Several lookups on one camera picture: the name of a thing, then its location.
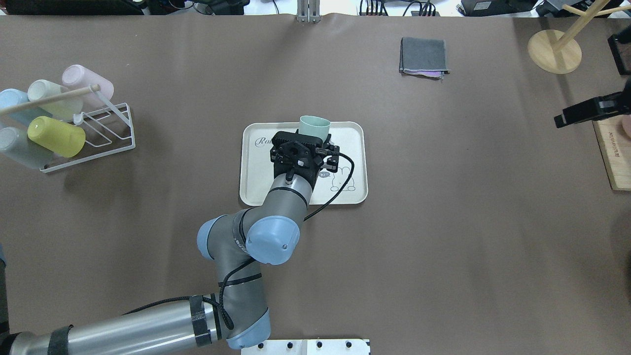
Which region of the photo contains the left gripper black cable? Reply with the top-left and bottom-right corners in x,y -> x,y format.
123,152 -> 356,331

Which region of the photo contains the folded grey cloth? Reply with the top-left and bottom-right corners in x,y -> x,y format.
399,36 -> 450,79

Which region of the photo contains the green plastic cup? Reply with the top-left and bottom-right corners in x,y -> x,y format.
298,115 -> 331,142

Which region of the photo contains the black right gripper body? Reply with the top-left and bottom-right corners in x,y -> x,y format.
554,79 -> 631,128

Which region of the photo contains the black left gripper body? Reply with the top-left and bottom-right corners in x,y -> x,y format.
270,131 -> 332,182

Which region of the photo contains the grey plastic cup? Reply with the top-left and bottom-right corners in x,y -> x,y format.
0,127 -> 54,170

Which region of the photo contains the cream plastic cup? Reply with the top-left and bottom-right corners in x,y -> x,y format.
27,79 -> 84,122

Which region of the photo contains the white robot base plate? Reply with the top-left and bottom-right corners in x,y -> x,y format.
241,338 -> 371,355

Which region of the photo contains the blue plastic cup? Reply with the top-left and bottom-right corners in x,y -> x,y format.
0,89 -> 52,126

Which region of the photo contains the aluminium frame post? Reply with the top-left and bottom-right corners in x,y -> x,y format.
296,0 -> 321,23

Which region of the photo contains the wooden mug tree stand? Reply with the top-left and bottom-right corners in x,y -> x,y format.
527,0 -> 631,74

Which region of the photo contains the white rabbit tray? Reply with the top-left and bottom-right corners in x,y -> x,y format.
239,121 -> 369,207

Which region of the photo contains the bamboo cutting board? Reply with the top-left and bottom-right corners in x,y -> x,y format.
593,115 -> 631,191

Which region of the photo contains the yellow plastic cup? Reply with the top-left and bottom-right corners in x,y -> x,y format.
27,115 -> 86,158

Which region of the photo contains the white wire cup rack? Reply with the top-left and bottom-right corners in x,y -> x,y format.
0,85 -> 136,174

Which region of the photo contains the pink plastic cup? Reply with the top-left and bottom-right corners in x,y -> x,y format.
62,64 -> 114,111

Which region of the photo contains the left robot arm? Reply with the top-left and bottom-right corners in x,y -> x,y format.
1,130 -> 341,355

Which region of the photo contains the black framed tray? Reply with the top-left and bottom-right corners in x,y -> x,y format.
608,26 -> 631,75

